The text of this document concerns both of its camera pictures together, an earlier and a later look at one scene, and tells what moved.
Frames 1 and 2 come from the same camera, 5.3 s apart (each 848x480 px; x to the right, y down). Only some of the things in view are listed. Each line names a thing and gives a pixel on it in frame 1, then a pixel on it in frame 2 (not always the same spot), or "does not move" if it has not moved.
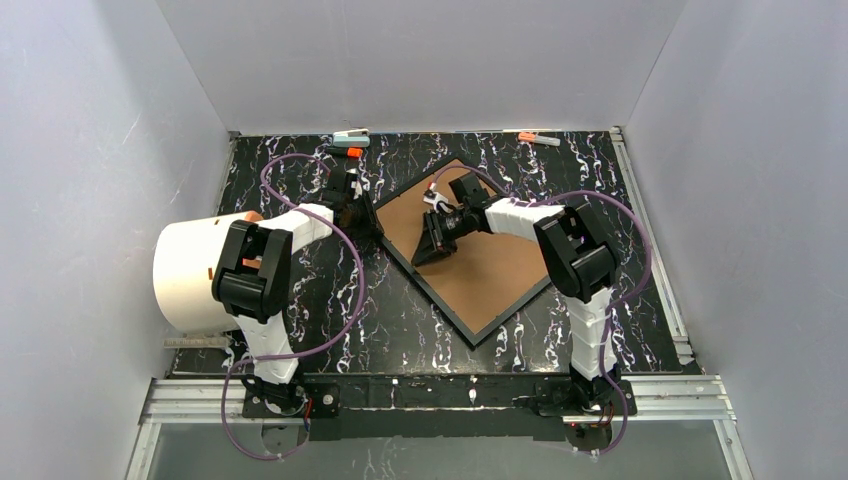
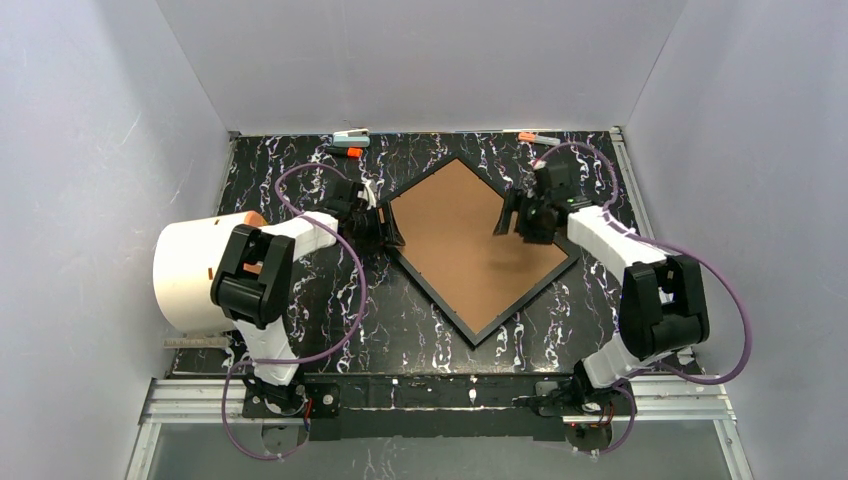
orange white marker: x=533 y=137 does not move
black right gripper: x=438 y=232 → x=530 y=216
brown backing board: x=490 y=274 does not move
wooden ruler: x=217 y=342 does not move
